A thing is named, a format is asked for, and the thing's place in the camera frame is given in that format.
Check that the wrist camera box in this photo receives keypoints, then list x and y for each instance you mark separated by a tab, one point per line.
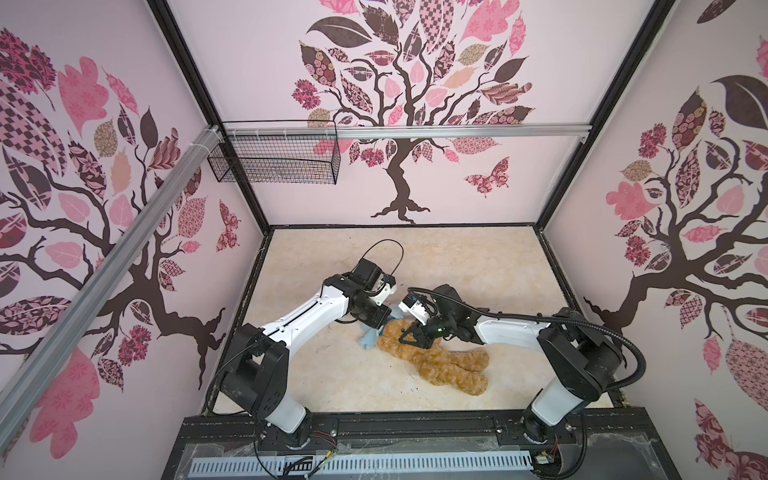
412	306
387	288

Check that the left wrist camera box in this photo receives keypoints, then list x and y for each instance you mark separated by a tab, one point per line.
387	288

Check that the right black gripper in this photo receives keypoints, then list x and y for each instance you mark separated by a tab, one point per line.
417	330

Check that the diagonal aluminium rail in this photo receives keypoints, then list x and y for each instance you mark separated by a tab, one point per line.
36	374

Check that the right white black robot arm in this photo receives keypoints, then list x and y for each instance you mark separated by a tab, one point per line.
587	359

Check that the white slotted cable duct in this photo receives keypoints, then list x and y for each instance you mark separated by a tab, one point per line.
351	466

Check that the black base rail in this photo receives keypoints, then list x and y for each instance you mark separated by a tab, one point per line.
336	429

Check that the brown teddy bear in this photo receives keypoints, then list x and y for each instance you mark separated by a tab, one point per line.
463	370

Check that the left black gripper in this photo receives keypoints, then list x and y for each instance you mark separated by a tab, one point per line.
380	317

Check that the black wire basket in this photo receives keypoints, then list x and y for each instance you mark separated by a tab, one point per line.
278	151

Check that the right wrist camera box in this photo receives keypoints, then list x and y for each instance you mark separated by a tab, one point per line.
412	306

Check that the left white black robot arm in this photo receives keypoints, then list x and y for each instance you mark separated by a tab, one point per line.
255	371

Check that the horizontal aluminium rail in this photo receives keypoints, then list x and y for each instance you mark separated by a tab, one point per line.
408	132

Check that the light blue bear shirt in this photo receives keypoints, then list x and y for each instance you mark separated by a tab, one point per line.
369	337

